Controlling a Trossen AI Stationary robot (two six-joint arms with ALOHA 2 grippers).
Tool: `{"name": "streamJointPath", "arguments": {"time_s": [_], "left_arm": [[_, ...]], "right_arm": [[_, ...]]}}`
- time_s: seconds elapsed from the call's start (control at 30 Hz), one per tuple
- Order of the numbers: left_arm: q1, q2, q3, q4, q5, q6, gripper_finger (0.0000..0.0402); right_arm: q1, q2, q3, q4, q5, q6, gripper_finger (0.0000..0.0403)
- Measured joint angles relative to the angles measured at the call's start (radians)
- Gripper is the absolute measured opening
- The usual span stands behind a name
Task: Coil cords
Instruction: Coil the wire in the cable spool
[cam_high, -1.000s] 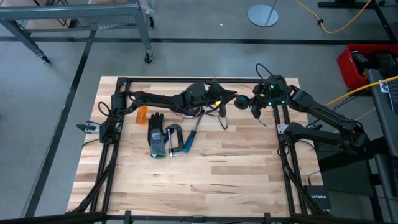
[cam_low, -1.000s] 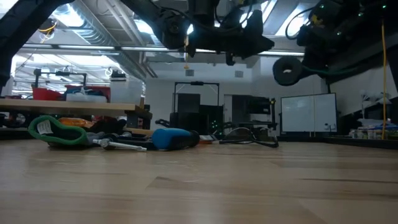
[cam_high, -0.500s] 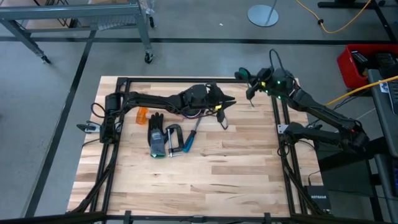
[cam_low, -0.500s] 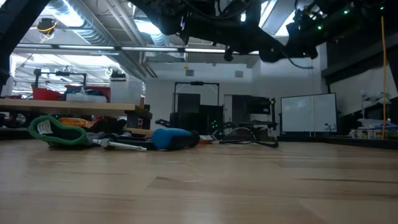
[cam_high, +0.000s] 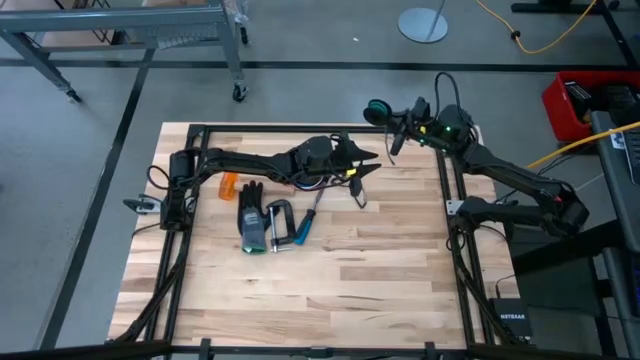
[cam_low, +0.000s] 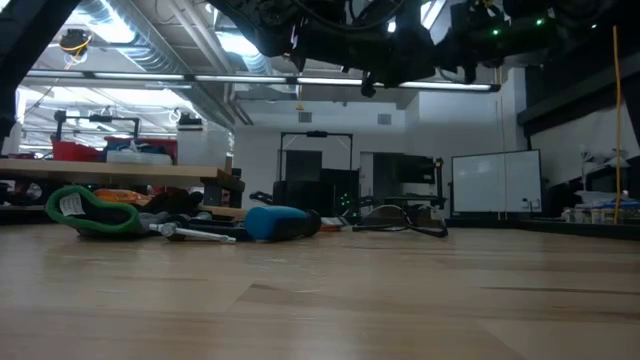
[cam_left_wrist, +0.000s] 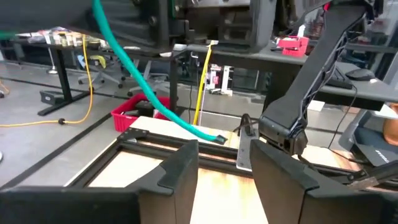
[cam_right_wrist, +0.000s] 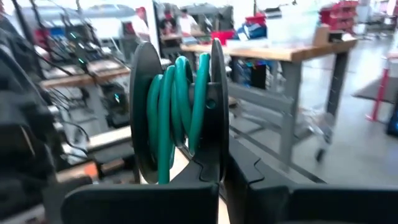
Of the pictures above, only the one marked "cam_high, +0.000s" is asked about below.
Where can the black aluminium table frame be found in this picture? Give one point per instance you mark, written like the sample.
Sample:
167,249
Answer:
250,129

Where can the black floor stand frame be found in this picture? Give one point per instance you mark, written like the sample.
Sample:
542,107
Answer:
550,7

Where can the silver mounting bracket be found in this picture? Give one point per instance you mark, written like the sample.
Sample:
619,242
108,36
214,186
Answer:
142,205
452,206

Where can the black C-clamp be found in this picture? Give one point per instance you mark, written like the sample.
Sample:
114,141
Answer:
291,222

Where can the grey round floor stand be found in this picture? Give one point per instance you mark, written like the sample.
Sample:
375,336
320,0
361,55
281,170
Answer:
417,25

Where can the orange plastic bottle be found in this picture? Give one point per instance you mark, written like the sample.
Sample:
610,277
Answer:
228,187

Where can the grey black work glove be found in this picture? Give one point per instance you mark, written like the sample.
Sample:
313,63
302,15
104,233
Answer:
252,225

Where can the black diagonal desk strut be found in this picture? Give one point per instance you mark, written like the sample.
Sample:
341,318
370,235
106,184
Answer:
575,255

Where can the red plastic bin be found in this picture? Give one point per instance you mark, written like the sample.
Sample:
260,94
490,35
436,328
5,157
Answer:
557,110

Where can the clear safety glasses black frame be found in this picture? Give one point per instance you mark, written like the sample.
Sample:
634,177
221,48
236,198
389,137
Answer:
361,202

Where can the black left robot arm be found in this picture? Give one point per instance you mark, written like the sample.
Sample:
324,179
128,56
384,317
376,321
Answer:
240,162

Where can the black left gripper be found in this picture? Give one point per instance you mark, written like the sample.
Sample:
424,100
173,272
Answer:
320,160

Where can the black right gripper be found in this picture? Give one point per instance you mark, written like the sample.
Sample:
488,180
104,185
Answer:
420,120

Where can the black horizontal support beam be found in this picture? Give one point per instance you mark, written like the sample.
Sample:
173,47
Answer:
350,352

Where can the grey desk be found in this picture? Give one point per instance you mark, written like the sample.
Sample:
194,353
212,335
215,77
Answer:
617,200

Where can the black network switch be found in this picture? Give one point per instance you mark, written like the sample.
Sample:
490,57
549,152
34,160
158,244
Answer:
512,320

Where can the grey metal cart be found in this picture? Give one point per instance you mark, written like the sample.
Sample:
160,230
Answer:
125,17

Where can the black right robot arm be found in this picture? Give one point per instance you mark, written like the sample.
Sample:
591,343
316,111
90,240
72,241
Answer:
510,172

